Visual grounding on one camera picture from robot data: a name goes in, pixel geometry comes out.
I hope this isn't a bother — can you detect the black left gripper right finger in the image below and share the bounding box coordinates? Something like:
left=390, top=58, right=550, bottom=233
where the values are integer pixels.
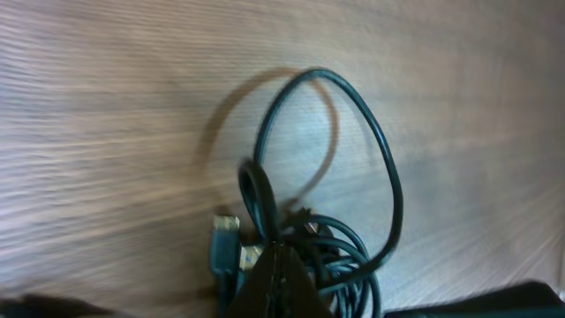
left=275, top=245, right=333, bottom=318

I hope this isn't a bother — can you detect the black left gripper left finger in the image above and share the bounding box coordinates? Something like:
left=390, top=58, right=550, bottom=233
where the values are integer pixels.
left=225, top=243, right=279, bottom=318

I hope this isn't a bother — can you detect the thick black cable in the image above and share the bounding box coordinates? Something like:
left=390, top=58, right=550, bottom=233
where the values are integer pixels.
left=237, top=66, right=404, bottom=318

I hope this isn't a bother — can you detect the thin black usb cable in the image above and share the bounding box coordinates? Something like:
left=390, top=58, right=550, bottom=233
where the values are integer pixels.
left=209, top=207, right=372, bottom=318

